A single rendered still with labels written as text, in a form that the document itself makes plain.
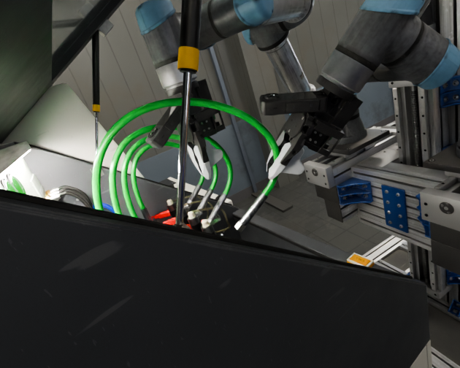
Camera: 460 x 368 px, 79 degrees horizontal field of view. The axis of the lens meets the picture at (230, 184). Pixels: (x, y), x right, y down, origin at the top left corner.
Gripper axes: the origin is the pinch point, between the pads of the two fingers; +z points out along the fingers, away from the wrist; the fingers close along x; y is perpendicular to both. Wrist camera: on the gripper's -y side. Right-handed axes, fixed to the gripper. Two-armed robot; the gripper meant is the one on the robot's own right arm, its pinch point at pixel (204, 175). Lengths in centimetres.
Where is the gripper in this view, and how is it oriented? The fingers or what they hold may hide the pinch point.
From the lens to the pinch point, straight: 65.0
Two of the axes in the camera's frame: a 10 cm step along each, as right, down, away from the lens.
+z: 3.0, 8.8, 3.6
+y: 7.9, -4.4, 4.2
